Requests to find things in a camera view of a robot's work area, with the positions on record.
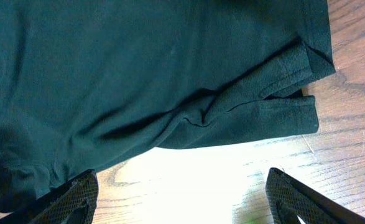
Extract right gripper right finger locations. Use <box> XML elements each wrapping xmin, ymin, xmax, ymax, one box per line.
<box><xmin>266</xmin><ymin>167</ymin><xmax>365</xmax><ymax>224</ymax></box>

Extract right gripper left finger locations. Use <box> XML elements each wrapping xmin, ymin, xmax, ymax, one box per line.
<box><xmin>0</xmin><ymin>169</ymin><xmax>99</xmax><ymax>224</ymax></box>

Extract black polo shirt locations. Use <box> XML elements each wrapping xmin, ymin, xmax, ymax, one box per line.
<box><xmin>0</xmin><ymin>0</ymin><xmax>335</xmax><ymax>213</ymax></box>

